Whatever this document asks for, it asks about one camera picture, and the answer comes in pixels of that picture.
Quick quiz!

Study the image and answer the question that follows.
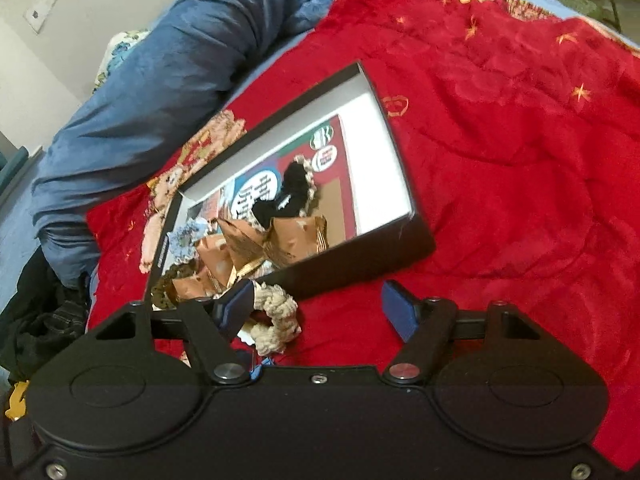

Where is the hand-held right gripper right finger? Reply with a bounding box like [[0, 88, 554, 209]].
[[381, 280, 542, 387]]

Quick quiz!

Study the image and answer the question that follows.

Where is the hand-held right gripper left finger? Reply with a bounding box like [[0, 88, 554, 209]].
[[95, 280, 259, 387]]

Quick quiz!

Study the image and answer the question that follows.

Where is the cream knitted scrunchie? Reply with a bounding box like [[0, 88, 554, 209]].
[[237, 282, 304, 357]]

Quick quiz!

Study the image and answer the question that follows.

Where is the black shallow cardboard box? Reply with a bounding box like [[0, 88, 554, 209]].
[[145, 60, 437, 312]]

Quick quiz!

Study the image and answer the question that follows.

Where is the light blue knitted scrunchie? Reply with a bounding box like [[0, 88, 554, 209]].
[[167, 220, 209, 264]]

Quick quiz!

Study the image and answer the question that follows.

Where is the black lace-edged scrunchie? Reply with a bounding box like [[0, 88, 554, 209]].
[[250, 154, 322, 234]]

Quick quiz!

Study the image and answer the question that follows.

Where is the illustrated book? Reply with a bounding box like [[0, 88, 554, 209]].
[[185, 115, 362, 257]]

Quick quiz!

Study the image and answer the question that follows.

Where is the red printed blanket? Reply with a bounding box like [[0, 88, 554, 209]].
[[85, 0, 640, 472]]

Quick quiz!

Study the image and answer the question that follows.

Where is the pile of dark clothes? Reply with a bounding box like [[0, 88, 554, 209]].
[[0, 247, 94, 387]]

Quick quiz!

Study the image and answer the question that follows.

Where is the small yellow object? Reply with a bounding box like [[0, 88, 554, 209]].
[[5, 381, 31, 422]]

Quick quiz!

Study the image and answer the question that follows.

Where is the blue duvet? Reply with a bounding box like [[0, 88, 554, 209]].
[[30, 0, 382, 287]]

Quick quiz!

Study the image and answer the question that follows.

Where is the floral pillow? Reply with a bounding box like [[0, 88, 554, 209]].
[[92, 30, 152, 96]]

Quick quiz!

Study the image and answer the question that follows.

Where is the green chair cushion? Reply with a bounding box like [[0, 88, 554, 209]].
[[560, 0, 617, 24]]

